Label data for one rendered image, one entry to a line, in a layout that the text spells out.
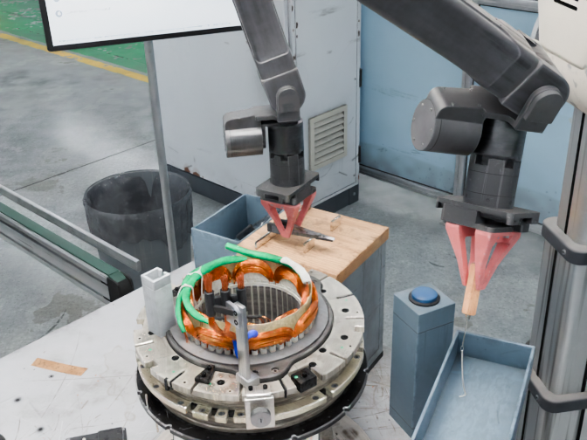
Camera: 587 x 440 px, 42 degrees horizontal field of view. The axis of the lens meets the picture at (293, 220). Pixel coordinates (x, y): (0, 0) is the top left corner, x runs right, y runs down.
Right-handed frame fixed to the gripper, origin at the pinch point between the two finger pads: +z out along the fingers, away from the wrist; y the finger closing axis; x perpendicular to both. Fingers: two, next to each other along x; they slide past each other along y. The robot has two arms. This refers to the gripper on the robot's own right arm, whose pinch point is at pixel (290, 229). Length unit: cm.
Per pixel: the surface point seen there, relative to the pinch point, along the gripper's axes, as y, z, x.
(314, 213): -12.1, 2.9, -2.5
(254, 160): -172, 74, -130
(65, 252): -15, 32, -78
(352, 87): -208, 46, -97
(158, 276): 32.1, -7.7, -0.5
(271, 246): 2.2, 2.9, -2.6
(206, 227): -0.3, 4.2, -18.6
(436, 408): 21.8, 7.7, 35.6
